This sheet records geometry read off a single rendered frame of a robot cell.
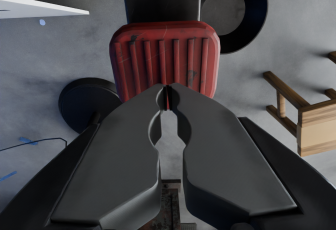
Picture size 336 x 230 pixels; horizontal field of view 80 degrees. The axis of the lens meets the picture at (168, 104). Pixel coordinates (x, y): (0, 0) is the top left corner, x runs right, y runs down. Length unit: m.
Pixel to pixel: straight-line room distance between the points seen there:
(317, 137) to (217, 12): 0.61
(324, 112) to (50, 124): 1.25
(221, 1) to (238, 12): 0.09
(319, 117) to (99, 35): 0.90
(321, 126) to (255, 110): 0.38
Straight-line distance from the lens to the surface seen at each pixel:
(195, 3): 0.18
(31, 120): 1.31
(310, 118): 0.87
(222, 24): 0.93
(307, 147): 0.97
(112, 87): 1.00
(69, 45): 1.00
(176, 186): 1.50
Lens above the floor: 0.88
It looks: 57 degrees down
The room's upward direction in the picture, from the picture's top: 177 degrees clockwise
